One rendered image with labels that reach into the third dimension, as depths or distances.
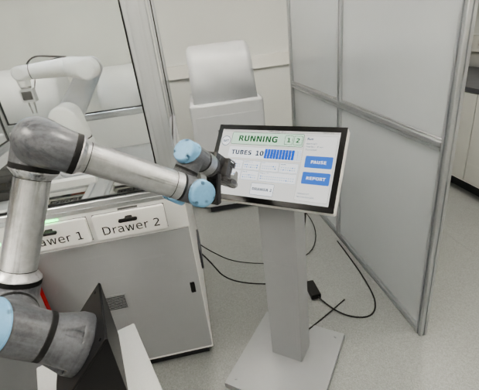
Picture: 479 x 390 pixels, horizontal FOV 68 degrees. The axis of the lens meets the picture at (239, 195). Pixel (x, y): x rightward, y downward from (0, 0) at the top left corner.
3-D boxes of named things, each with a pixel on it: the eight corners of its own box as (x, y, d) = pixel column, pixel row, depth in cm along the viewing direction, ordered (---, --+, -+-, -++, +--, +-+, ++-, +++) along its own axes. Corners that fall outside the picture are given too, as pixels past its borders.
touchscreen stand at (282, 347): (316, 425, 151) (310, 216, 107) (225, 387, 172) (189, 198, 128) (344, 337, 190) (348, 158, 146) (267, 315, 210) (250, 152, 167)
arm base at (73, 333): (100, 333, 83) (58, 323, 78) (68, 391, 82) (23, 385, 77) (91, 302, 96) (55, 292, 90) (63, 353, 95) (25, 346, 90)
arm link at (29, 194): (-23, 343, 83) (13, 109, 78) (-16, 314, 95) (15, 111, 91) (36, 338, 89) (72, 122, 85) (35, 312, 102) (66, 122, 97)
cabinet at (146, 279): (217, 354, 189) (192, 225, 154) (15, 400, 178) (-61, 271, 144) (203, 254, 274) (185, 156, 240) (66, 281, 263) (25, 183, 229)
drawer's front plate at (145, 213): (168, 227, 151) (162, 204, 147) (98, 240, 148) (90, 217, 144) (168, 225, 153) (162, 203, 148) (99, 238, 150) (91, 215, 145)
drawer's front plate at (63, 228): (92, 241, 148) (84, 218, 143) (19, 254, 145) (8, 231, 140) (93, 239, 150) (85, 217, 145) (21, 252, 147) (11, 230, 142)
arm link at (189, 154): (166, 159, 107) (178, 133, 107) (186, 170, 116) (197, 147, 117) (186, 166, 103) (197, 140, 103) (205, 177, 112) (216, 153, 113)
